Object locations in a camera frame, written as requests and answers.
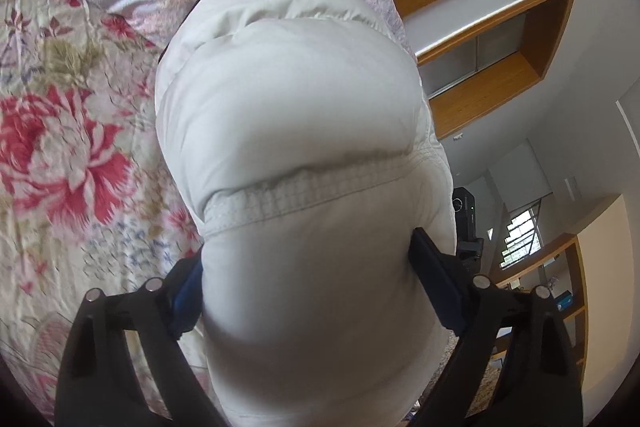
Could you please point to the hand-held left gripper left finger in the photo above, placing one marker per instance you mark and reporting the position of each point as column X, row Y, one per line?
column 187, row 302

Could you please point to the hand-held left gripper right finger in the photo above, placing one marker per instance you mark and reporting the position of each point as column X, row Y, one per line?
column 442, row 282

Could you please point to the white puffer jacket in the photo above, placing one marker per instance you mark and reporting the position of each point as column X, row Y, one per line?
column 300, row 157

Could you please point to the barred window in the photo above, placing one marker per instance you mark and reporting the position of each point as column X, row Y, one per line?
column 522, row 234

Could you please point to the wooden bookshelf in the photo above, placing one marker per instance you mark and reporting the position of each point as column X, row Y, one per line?
column 555, row 277

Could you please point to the blue box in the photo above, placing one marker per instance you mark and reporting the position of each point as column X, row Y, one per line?
column 565, row 301

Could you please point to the floral bed sheet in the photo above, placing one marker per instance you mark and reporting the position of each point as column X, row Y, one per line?
column 75, row 157

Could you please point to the wooden wall niche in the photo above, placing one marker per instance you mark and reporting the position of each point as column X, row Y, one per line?
column 490, row 32

